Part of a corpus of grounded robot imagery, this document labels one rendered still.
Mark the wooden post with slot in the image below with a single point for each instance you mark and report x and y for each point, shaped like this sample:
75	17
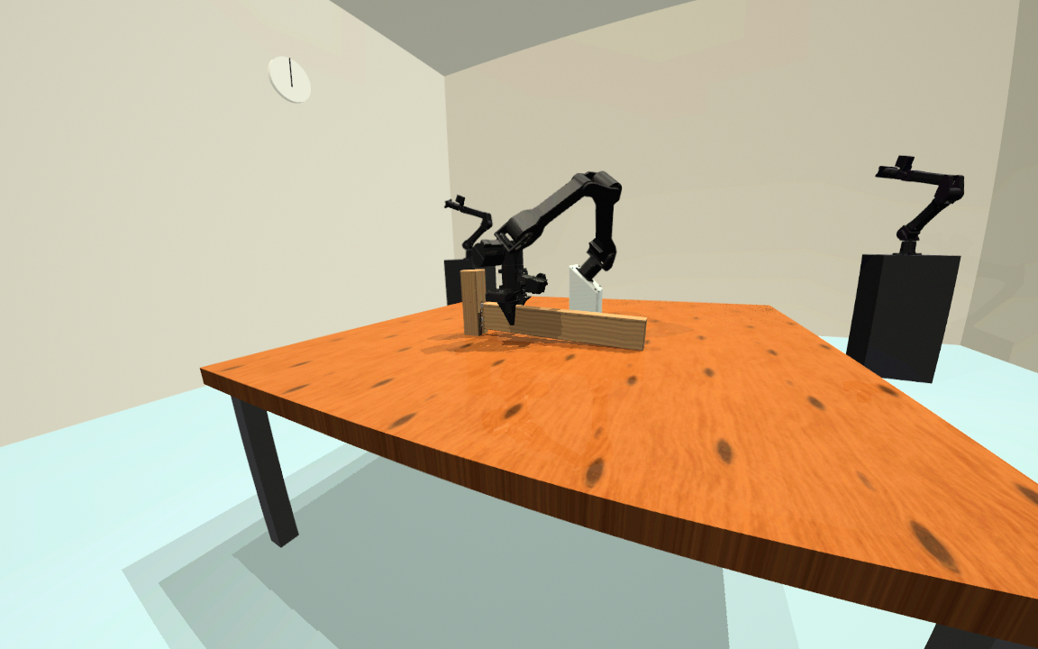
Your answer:
473	290

